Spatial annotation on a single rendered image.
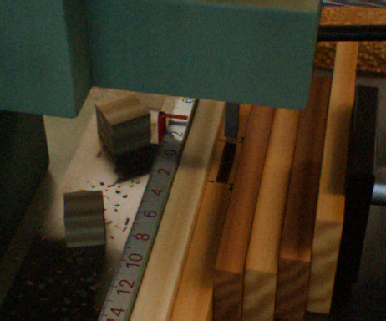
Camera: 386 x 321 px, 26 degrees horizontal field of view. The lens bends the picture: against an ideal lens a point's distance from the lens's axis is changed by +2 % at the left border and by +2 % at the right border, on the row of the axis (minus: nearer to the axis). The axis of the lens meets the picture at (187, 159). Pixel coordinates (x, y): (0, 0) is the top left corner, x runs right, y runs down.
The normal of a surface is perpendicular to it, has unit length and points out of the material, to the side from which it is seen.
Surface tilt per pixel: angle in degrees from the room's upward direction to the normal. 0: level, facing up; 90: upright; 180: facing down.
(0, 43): 90
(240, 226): 0
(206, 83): 90
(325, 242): 90
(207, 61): 90
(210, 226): 0
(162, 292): 0
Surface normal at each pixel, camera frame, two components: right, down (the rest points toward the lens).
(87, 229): 0.11, 0.64
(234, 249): 0.00, -0.77
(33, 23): -0.19, 0.63
